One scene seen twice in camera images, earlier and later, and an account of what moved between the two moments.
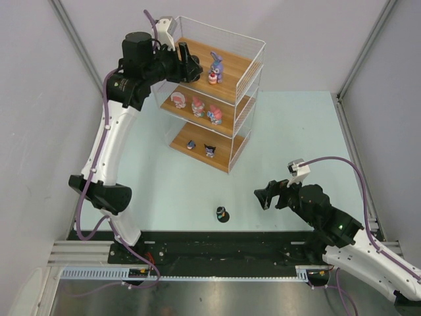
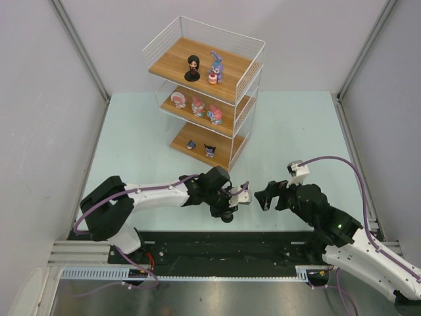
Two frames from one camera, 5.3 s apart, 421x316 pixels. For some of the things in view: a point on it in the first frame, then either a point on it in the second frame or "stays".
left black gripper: (183, 66) → (222, 210)
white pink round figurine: (179, 99) stays
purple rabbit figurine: (216, 71) stays
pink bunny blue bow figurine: (215, 115) stays
